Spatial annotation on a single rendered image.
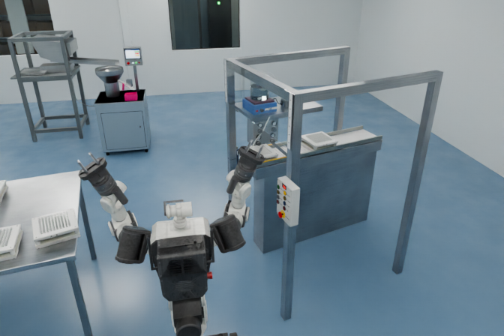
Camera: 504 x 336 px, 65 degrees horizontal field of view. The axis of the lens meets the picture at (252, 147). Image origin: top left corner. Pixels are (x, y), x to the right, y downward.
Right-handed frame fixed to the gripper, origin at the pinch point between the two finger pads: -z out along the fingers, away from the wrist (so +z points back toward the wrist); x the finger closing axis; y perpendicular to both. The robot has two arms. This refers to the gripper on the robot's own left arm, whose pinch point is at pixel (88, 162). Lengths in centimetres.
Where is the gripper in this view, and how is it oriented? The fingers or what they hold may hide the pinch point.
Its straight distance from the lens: 177.0
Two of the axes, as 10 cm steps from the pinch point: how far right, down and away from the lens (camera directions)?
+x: 7.2, -5.9, 3.7
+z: 2.1, 6.8, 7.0
